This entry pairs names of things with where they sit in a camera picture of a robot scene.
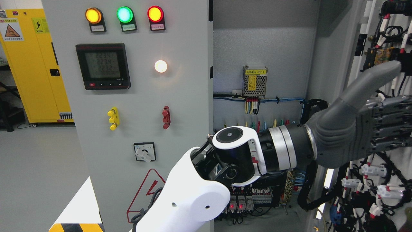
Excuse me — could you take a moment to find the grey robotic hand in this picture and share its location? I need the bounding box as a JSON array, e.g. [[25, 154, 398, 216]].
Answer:
[[306, 61, 411, 169]]

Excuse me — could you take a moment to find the grey cabinet door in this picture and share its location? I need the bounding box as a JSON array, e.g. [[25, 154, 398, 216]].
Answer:
[[42, 0, 212, 232], [306, 0, 412, 232]]

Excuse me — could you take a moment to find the red indicator lamp left door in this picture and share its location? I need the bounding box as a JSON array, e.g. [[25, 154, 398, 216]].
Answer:
[[147, 5, 166, 31]]

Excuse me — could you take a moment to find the green indicator lamp left door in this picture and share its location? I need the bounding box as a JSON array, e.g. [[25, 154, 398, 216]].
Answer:
[[117, 6, 138, 32]]

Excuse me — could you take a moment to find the yellow indicator lamp left door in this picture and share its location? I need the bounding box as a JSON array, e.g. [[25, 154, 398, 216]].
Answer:
[[85, 7, 107, 33]]

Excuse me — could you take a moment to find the perforated metal power supply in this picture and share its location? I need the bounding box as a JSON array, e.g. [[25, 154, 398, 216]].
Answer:
[[243, 65, 268, 98]]

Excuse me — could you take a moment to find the lower relay terminal row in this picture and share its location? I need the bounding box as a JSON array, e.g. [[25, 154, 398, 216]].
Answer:
[[219, 178, 274, 216]]

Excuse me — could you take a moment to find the red terminal block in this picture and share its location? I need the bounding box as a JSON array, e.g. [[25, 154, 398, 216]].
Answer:
[[162, 106, 171, 130]]

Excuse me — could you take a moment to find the white indicator lamp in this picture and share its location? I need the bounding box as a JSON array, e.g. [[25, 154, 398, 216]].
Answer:
[[154, 60, 168, 73]]

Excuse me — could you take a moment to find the red electric hazard sign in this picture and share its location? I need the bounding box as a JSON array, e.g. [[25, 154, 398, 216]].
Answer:
[[126, 169, 166, 223]]

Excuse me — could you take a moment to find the yellow terminal block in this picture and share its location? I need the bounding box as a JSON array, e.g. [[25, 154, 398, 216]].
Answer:
[[107, 107, 120, 131]]

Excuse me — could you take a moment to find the black digital power meter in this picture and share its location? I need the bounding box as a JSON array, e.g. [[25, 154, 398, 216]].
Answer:
[[75, 43, 131, 91]]

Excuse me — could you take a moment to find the yellow safety cabinet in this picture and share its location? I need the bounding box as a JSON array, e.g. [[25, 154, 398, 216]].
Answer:
[[1, 9, 74, 124]]

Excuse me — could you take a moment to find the white rotary selector switch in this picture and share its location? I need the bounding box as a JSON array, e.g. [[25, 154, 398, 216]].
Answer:
[[133, 142, 156, 162]]

